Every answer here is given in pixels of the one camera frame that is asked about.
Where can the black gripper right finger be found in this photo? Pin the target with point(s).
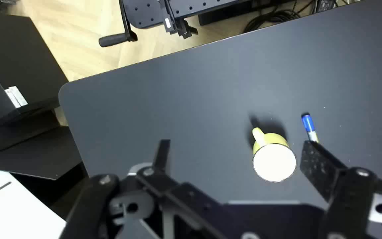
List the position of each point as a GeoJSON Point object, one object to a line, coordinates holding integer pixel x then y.
{"type": "Point", "coordinates": [324, 170]}

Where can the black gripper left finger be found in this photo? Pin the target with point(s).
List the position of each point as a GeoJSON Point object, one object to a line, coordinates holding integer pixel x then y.
{"type": "Point", "coordinates": [178, 190]}

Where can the blue capped marker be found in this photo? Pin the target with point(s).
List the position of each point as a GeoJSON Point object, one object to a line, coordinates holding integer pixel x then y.
{"type": "Point", "coordinates": [307, 121]}

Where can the yellow mug with bear print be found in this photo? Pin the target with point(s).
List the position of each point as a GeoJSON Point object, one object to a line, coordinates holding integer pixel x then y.
{"type": "Point", "coordinates": [274, 161]}

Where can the black flat plate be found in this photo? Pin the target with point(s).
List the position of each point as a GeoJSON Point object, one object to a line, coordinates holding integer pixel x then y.
{"type": "Point", "coordinates": [32, 153]}

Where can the black perforated breadboard table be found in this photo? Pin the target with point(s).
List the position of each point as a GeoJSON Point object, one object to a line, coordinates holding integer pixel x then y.
{"type": "Point", "coordinates": [199, 7]}

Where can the black open box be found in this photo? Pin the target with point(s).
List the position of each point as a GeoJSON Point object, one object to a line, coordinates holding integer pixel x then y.
{"type": "Point", "coordinates": [19, 57]}

